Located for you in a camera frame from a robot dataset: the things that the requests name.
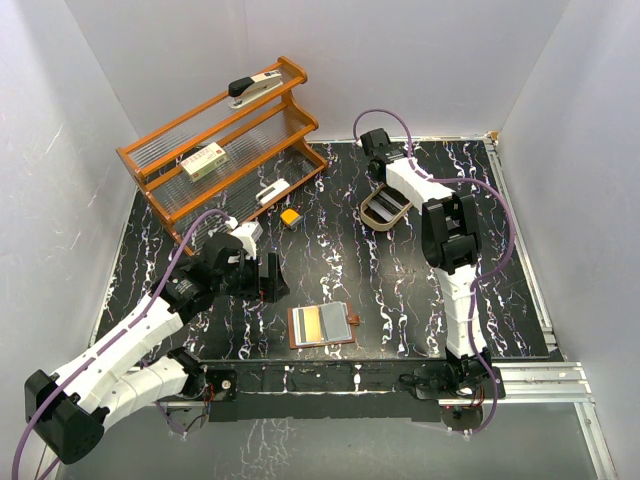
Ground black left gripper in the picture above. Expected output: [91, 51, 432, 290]
[214, 250, 289, 302]

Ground gold credit card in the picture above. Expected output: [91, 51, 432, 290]
[293, 306, 324, 346]

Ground brown leather card holder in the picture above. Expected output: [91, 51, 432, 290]
[288, 301, 360, 349]

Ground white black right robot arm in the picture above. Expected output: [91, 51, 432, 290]
[359, 128, 490, 397]

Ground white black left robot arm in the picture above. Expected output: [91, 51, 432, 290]
[24, 233, 289, 465]

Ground cream oval card tray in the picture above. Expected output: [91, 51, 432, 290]
[359, 184, 412, 232]

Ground yellow grey eraser block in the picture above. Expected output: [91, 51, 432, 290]
[280, 209, 302, 229]

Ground small white black device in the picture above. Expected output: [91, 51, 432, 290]
[255, 179, 290, 206]

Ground orange wooden shelf rack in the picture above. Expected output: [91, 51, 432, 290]
[117, 56, 328, 254]

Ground white staples box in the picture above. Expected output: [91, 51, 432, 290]
[180, 142, 229, 183]

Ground black white stapler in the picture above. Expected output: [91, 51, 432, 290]
[228, 70, 283, 110]

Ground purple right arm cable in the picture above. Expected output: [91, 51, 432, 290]
[352, 109, 517, 436]

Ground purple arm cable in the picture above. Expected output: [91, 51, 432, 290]
[10, 209, 241, 480]
[352, 109, 517, 436]

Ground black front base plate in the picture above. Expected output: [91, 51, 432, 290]
[206, 359, 452, 422]

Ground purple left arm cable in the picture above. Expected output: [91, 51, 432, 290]
[10, 209, 241, 480]

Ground aluminium frame rail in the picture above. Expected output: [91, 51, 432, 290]
[483, 131, 618, 479]

